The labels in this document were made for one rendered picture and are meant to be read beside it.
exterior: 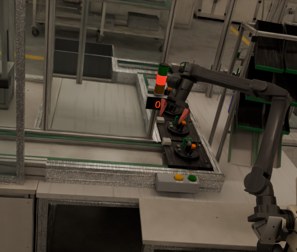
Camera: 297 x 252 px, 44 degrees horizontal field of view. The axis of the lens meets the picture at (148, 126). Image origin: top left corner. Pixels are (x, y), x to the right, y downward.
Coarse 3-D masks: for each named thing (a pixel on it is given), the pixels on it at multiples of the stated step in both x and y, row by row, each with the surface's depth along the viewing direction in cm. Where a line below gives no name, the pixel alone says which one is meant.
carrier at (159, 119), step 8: (160, 120) 228; (168, 120) 233; (176, 120) 225; (160, 128) 222; (168, 128) 220; (176, 128) 221; (184, 128) 223; (192, 128) 229; (160, 136) 214; (168, 136) 215; (176, 136) 217; (184, 136) 218; (192, 136) 220
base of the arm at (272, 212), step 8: (256, 200) 133; (264, 200) 131; (272, 200) 131; (256, 208) 132; (264, 208) 129; (272, 208) 129; (248, 216) 133; (256, 216) 127; (264, 216) 127; (280, 216) 128
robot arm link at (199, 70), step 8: (192, 64) 172; (192, 72) 171; (200, 72) 169; (208, 72) 167; (216, 72) 164; (200, 80) 172; (208, 80) 166; (216, 80) 163; (224, 80) 160; (232, 80) 158; (240, 80) 156; (248, 80) 154; (256, 80) 148; (232, 88) 159; (240, 88) 155; (248, 88) 152; (256, 88) 147; (264, 88) 145; (256, 96) 154
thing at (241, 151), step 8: (232, 120) 201; (232, 128) 198; (232, 136) 197; (240, 136) 201; (248, 136) 202; (232, 144) 200; (240, 144) 200; (248, 144) 200; (232, 152) 198; (240, 152) 199; (248, 152) 199; (232, 160) 197; (240, 160) 198; (248, 160) 198
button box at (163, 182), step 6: (156, 174) 182; (162, 174) 182; (168, 174) 183; (174, 174) 184; (156, 180) 181; (162, 180) 178; (168, 180) 179; (174, 180) 180; (180, 180) 180; (186, 180) 181; (198, 180) 183; (156, 186) 180; (162, 186) 179; (168, 186) 180; (174, 186) 180; (180, 186) 180; (186, 186) 181; (192, 186) 181; (198, 186) 182; (192, 192) 183
